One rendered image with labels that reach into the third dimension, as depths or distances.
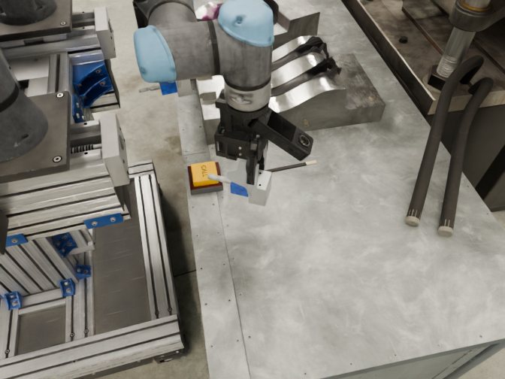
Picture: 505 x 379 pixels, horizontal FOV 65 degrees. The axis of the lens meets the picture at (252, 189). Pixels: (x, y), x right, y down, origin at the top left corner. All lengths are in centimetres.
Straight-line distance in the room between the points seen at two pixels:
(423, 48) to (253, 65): 109
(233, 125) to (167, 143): 160
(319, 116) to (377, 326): 56
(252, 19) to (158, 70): 14
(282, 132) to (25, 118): 46
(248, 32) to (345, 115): 63
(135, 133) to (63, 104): 149
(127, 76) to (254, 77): 227
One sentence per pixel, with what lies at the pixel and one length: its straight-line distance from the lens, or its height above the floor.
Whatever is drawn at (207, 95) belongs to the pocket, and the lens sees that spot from 113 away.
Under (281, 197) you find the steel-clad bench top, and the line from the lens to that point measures 97.
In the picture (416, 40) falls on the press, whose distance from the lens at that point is 164.
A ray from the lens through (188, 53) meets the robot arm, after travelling 57.
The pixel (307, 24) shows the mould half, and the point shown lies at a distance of 146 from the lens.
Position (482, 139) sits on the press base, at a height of 57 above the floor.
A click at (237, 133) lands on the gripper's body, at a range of 70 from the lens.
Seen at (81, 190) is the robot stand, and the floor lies 91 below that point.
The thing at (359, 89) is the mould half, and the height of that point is 86.
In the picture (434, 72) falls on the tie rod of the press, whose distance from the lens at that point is 141.
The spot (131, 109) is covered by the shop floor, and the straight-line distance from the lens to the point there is 256.
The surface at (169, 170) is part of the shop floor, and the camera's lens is 214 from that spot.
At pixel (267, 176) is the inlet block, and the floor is 96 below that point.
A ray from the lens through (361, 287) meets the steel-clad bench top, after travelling 88.
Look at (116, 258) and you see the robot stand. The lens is 164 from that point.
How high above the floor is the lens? 157
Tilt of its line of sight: 51 degrees down
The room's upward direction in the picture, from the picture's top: straight up
